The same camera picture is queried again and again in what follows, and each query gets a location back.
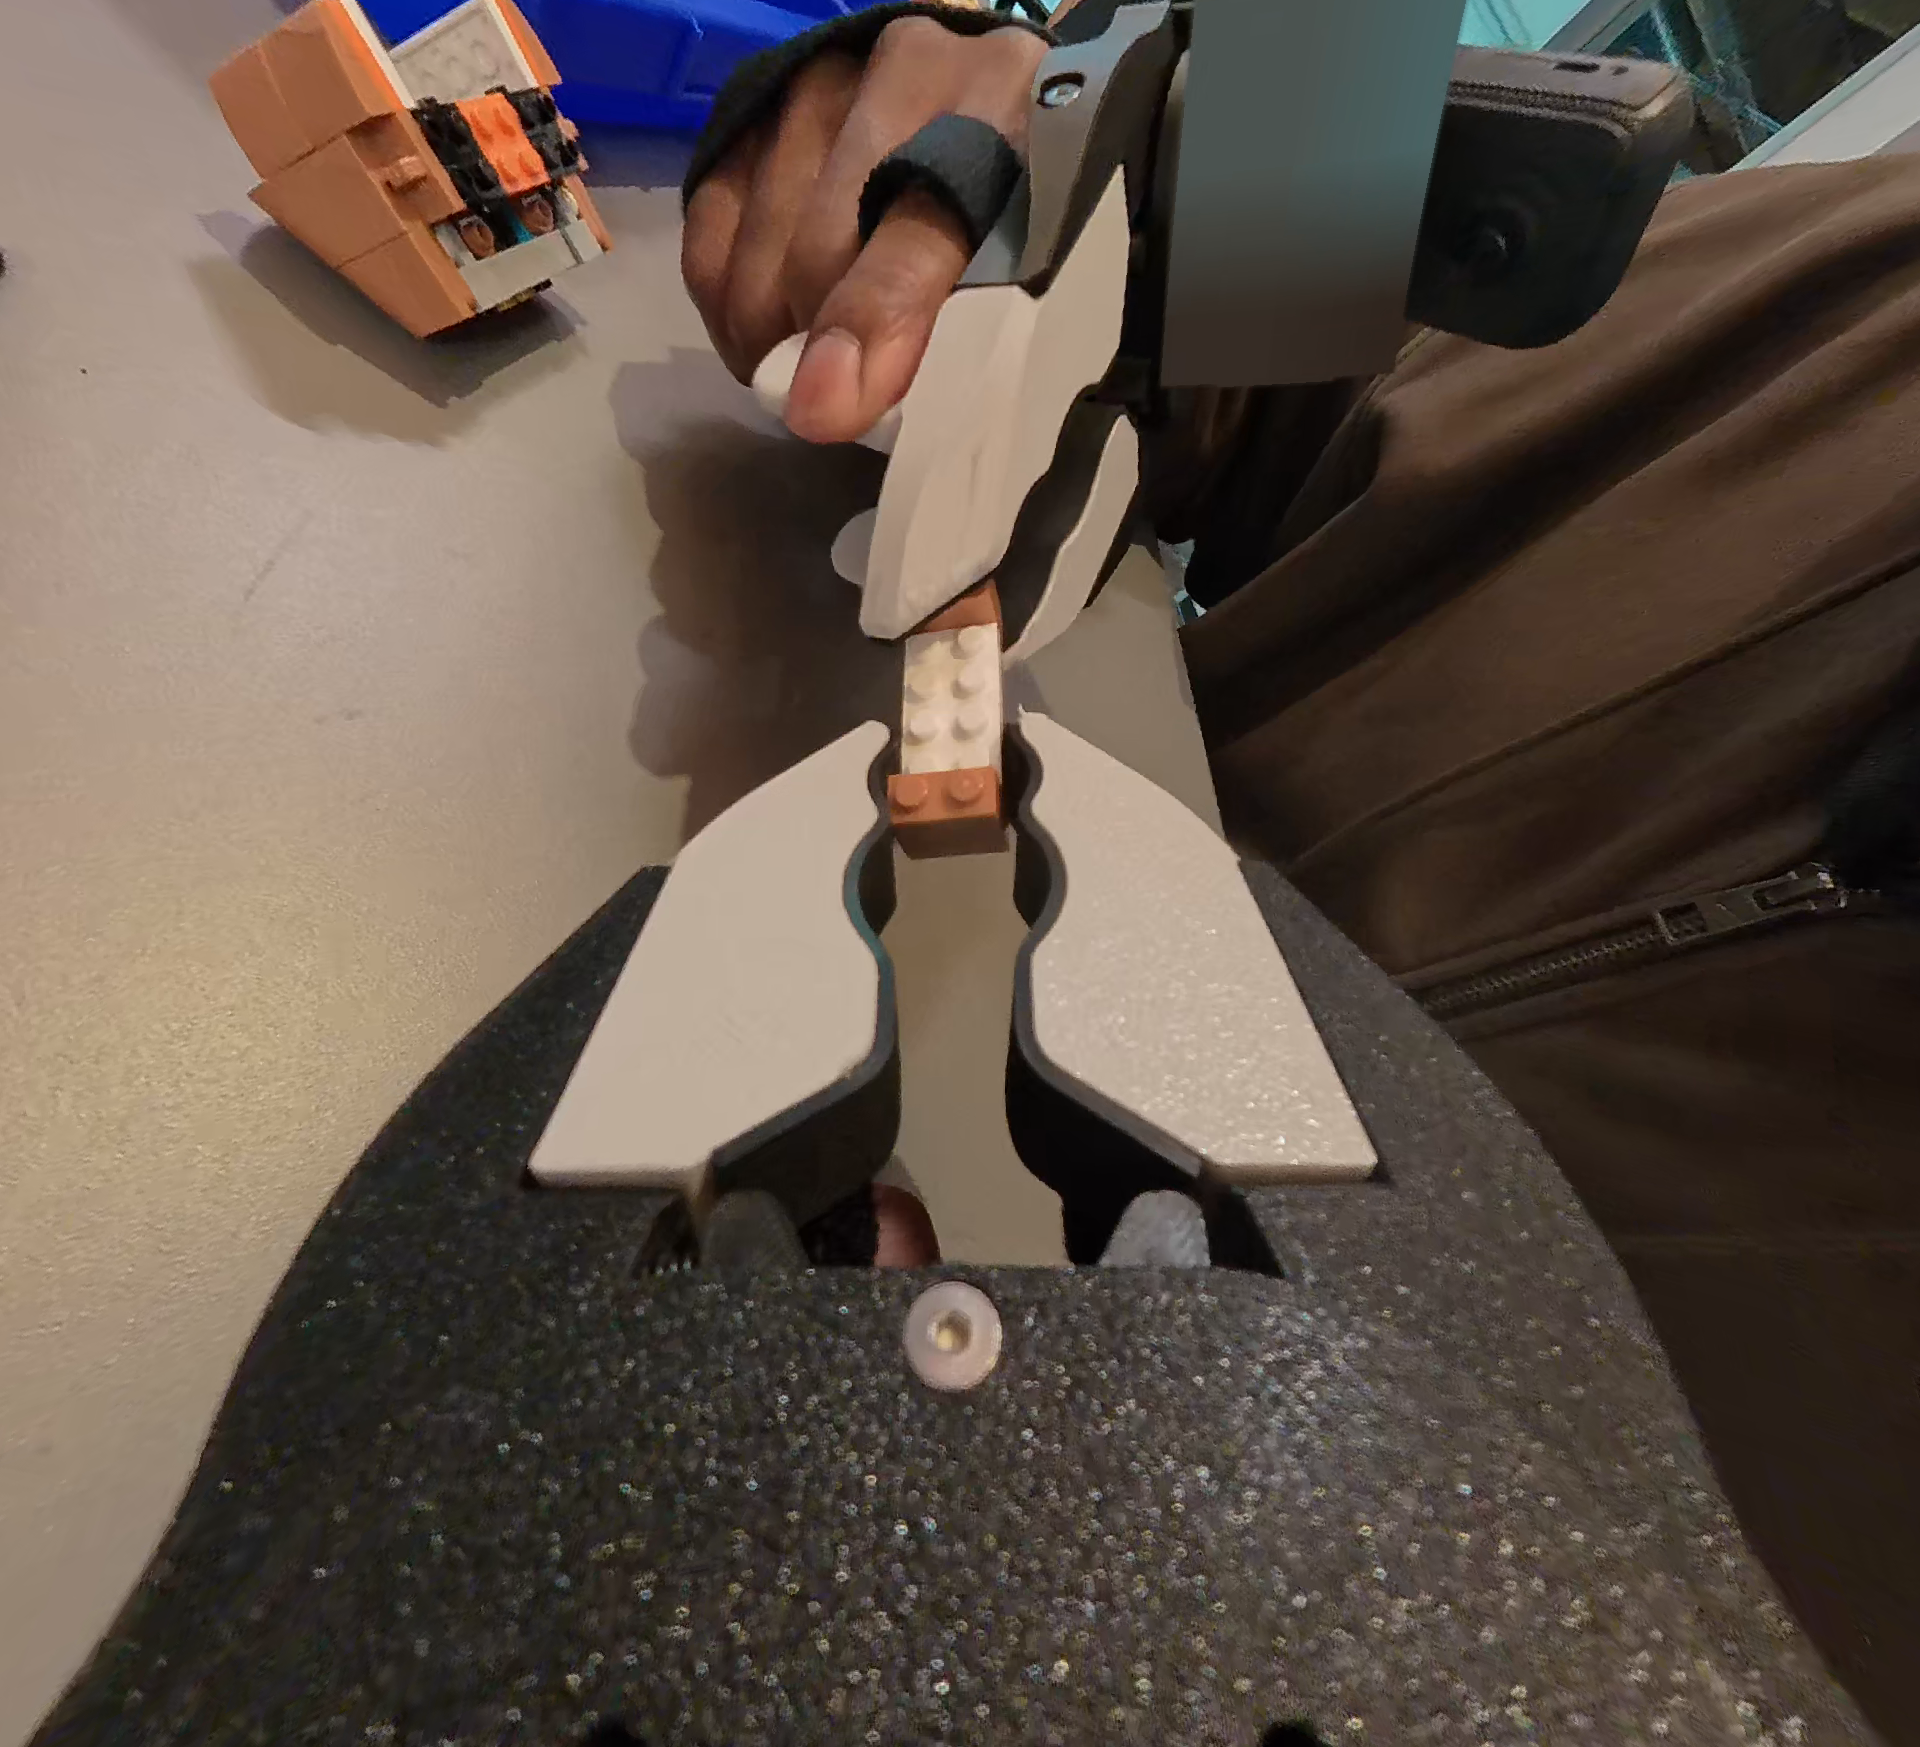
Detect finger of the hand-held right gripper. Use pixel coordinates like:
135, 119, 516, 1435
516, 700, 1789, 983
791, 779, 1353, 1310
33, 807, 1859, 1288
858, 163, 1138, 644
996, 405, 1145, 662

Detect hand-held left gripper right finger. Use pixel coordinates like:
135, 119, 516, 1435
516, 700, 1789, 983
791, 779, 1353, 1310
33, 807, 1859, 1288
1012, 712, 1382, 1184

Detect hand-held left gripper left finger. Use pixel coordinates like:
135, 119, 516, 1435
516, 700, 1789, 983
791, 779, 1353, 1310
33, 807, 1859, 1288
529, 718, 905, 1189

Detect white studded plate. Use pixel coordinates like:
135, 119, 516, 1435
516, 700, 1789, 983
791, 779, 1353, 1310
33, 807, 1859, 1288
899, 620, 1005, 780

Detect long orange studded plate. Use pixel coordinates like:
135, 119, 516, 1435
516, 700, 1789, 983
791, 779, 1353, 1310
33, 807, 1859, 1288
886, 582, 1012, 861

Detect brown toy brick model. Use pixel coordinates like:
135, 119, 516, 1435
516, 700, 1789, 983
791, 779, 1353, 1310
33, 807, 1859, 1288
208, 0, 614, 343

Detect grey desk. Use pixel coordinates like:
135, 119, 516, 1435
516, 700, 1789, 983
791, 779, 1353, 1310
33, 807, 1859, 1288
0, 0, 1247, 1747

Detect person's right hand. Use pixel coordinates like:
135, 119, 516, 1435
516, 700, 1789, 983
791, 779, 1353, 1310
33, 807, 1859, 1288
679, 7, 1052, 448

